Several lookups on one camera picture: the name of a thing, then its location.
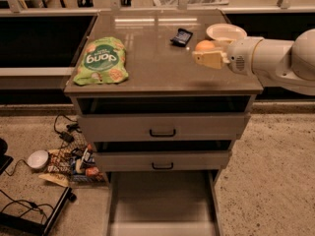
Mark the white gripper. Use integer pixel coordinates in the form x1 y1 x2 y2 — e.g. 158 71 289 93
192 36 263 77

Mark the green snack bag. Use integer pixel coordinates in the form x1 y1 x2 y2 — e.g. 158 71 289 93
73 37 129 86

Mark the orange fruit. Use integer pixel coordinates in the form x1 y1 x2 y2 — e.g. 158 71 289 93
195 40 215 51

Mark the black cable on floor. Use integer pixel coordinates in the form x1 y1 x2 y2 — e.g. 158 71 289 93
0 189 55 224

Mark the top grey drawer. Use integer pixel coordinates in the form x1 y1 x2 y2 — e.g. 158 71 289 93
78 113 250 143

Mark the bottom grey drawer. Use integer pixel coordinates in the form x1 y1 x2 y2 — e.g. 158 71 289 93
104 171 224 236

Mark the black metal stand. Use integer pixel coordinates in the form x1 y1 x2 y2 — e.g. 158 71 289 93
0 187 77 236

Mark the grey drawer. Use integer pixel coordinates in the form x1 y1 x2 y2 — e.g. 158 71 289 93
78 113 250 143
104 171 224 236
94 150 230 172

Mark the black power adapter cable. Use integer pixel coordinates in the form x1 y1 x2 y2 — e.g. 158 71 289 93
53 114 83 145

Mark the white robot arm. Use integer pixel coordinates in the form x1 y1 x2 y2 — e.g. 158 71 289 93
192 29 315 96

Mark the middle grey drawer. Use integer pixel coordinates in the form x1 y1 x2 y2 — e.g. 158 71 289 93
94 150 230 172

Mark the white bowl on counter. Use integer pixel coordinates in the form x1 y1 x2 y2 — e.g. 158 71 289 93
206 24 247 41

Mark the grey drawer cabinet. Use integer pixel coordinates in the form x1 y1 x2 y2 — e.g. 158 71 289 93
63 9 264 182

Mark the pile of snack packages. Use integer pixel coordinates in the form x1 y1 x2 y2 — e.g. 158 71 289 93
39 145 106 187

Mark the dark blue candy bar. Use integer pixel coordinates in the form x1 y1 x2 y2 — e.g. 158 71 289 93
170 29 193 47

